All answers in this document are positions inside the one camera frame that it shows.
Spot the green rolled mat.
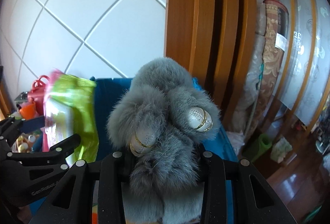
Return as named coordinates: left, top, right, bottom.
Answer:
left=244, top=133, right=272, bottom=162

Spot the grey furry rabbit plush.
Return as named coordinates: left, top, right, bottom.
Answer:
left=107, top=58, right=221, bottom=223

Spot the wooden door frame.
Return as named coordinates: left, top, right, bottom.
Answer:
left=165, top=0, right=257, bottom=125

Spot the green pink wipes pack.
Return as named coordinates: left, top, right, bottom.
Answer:
left=42, top=70, right=99, bottom=166

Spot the rolled patterned carpet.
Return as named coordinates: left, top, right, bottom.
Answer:
left=231, top=0, right=290, bottom=132

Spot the orange plush piece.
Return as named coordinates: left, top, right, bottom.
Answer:
left=19, top=101, right=36, bottom=120

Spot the red toy suitcase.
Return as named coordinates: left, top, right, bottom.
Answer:
left=27, top=75, right=50, bottom=115

